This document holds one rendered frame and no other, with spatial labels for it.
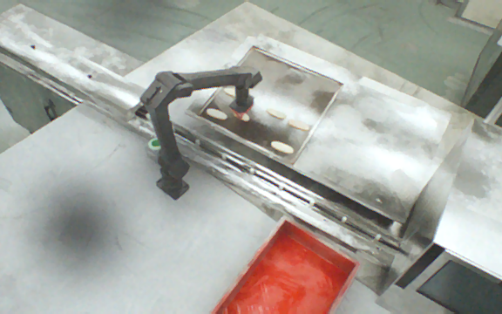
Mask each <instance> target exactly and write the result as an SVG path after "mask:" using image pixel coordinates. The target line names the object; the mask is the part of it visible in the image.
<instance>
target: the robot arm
mask: <svg viewBox="0 0 502 314"><path fill-rule="evenodd" d="M262 79H263V77H262V75H261V73H260V72H259V71H258V70H256V69H255V68H252V69H251V70H250V71H246V70H245V69H243V68H241V67H240V66H239V65H232V66H231V67H229V68H227V69H224V70H214V71H204V72H173V71H161V72H157V74H156V75H155V79H154V80H153V82H152V83H151V84H150V85H149V86H148V87H147V88H146V90H145V92H144V93H143V94H142V95H141V97H139V101H140V103H142V104H143V105H145V107H146V110H147V111H148V112H149V115H150V119H151V122H152V124H153V130H154V132H155V135H156V138H158V141H159V146H160V151H159V159H158V163H159V164H160V165H161V169H160V173H161V174H162V177H161V178H159V179H158V181H157V182H155V184H157V186H158V187H159V188H160V189H162V190H163V191H164V192H165V193H166V194H167V195H168V196H169V197H172V198H173V199H174V200H175V201H176V200H178V199H179V198H180V197H181V196H182V195H184V194H185V193H186V191H187V190H188V189H189V188H190V185H189V184H188V183H186V182H185V180H182V177H183V176H185V175H186V174H187V173H188V171H189V168H190V164H189V163H188V162H187V161H186V160H183V159H181V153H180V151H179V149H178V146H177V141H176V138H175V134H174V130H173V124H172V121H171V117H169V112H168V106H169V105H171V103H172V102H174V101H175V100H176V99H177V98H179V99H182V98H188V97H191V96H192V93H193V92H197V91H198V90H203V89H210V88H215V87H222V86H229V85H231V86H234V100H233V101H232V102H231V103H230V104H229V108H230V109H231V110H232V111H233V112H234V113H236V114H237V116H238V119H242V116H243V115H244V113H248V111H249V110H250V109H251V108H252V106H253V105H254V101H253V100H254V97H253V96H251V95H250V94H249V88H251V89H252V88H254V87H255V86H256V85H258V84H259V83H260V82H262ZM161 91H162V92H161ZM239 114H240V115H241V116H240V115H239Z"/></svg>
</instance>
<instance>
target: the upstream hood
mask: <svg viewBox="0 0 502 314"><path fill-rule="evenodd" d="M0 52H1V53H2V54H4V55H5V56H7V57H9V58H10V59H12V60H14V61H15V62H17V63H19V64H21V65H24V66H25V67H27V68H29V69H31V70H33V71H34V72H36V73H38V74H40V75H42V76H44V77H45V78H47V79H50V80H51V81H52V82H54V83H55V84H57V85H60V86H62V87H63V88H64V89H66V90H68V91H70V92H74V93H75V94H77V95H78V96H80V97H82V98H84V100H86V101H88V102H90V103H93V104H94V105H95V106H98V107H100V108H102V109H104V110H105V111H107V112H109V113H112V115H114V116H115V117H117V118H119V119H122V120H123V121H124V122H128V121H129V120H130V119H132V118H133V117H134V116H135V112H136V111H137V110H138V109H139V108H140V107H141V106H143V104H142V103H140V101H139V97H141V95H142V94H143V93H144V92H145V90H146V88H145V87H143V86H141V85H137V84H135V83H133V82H132V81H130V80H128V79H126V78H122V77H120V76H119V75H117V74H115V73H113V72H112V71H110V70H108V69H105V68H104V67H103V66H101V65H98V64H96V63H94V62H92V61H91V60H89V59H87V58H83V57H81V56H79V55H78V54H76V53H74V52H72V51H71V50H69V49H67V48H65V47H63V46H61V45H59V44H56V43H54V42H52V41H50V40H49V39H47V38H44V37H42V36H40V35H38V34H36V33H34V32H32V31H29V30H27V29H25V28H24V27H22V26H20V25H18V24H17V23H15V22H13V21H11V20H9V19H8V18H5V17H3V16H1V15H0Z"/></svg>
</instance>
